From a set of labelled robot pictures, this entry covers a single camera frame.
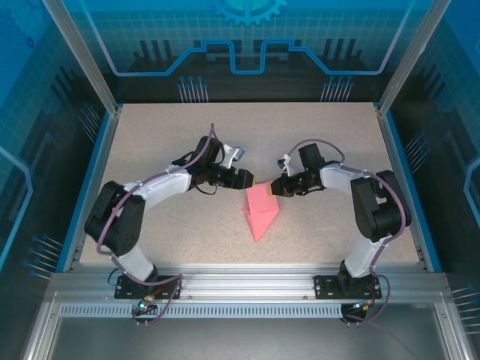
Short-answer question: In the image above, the pink square paper sheet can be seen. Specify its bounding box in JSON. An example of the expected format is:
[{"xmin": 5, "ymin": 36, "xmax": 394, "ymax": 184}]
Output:
[{"xmin": 241, "ymin": 181, "xmax": 281, "ymax": 243}]

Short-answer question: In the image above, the blue table edge trim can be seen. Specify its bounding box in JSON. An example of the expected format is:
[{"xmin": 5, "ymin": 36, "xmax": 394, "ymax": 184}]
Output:
[
  {"xmin": 55, "ymin": 110, "xmax": 114, "ymax": 273},
  {"xmin": 385, "ymin": 110, "xmax": 443, "ymax": 273}
]

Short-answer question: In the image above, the yellow connector with green light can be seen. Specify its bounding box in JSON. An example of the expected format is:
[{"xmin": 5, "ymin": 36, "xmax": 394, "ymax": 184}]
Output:
[{"xmin": 135, "ymin": 295, "xmax": 155, "ymax": 315}]

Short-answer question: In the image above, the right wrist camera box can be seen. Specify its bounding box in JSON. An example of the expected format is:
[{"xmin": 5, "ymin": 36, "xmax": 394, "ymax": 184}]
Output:
[{"xmin": 276, "ymin": 154, "xmax": 293, "ymax": 176}]

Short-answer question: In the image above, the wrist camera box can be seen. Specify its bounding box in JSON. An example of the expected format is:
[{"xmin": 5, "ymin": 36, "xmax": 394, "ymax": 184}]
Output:
[
  {"xmin": 276, "ymin": 154, "xmax": 293, "ymax": 176},
  {"xmin": 223, "ymin": 144, "xmax": 248, "ymax": 167}
]

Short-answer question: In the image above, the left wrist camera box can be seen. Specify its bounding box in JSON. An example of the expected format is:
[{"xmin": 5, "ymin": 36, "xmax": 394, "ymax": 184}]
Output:
[{"xmin": 223, "ymin": 144, "xmax": 248, "ymax": 167}]

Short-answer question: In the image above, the aluminium mounting rail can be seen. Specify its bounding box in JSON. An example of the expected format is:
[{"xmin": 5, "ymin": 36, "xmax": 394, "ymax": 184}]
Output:
[{"xmin": 48, "ymin": 263, "xmax": 451, "ymax": 301}]

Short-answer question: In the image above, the aluminium table side rail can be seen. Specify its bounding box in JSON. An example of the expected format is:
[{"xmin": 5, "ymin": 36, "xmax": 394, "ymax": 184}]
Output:
[
  {"xmin": 61, "ymin": 106, "xmax": 124, "ymax": 273},
  {"xmin": 376, "ymin": 106, "xmax": 429, "ymax": 272}
]

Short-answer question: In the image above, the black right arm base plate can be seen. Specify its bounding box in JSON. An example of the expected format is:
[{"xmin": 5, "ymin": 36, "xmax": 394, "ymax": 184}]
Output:
[{"xmin": 313, "ymin": 274, "xmax": 383, "ymax": 301}]

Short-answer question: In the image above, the slotted grey cable duct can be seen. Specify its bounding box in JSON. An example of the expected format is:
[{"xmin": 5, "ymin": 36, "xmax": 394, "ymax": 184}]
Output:
[{"xmin": 58, "ymin": 304, "xmax": 350, "ymax": 320}]

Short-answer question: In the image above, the yellow cable connector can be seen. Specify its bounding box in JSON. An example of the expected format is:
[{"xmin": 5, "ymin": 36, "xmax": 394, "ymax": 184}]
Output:
[{"xmin": 351, "ymin": 299, "xmax": 377, "ymax": 314}]

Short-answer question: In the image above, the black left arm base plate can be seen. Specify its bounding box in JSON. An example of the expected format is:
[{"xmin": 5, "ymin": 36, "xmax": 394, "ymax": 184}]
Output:
[{"xmin": 114, "ymin": 274, "xmax": 184, "ymax": 301}]

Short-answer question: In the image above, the thin black cable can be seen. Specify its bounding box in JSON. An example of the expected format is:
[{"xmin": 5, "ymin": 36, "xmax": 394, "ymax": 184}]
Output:
[{"xmin": 107, "ymin": 266, "xmax": 128, "ymax": 290}]

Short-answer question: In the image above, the metal tray frame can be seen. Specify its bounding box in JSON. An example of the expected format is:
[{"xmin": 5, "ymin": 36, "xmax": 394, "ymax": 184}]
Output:
[{"xmin": 22, "ymin": 291, "xmax": 476, "ymax": 360}]

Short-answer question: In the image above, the aluminium frame post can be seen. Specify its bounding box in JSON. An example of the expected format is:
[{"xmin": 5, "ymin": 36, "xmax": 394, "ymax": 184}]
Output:
[
  {"xmin": 41, "ymin": 0, "xmax": 124, "ymax": 116},
  {"xmin": 376, "ymin": 0, "xmax": 454, "ymax": 116}
]

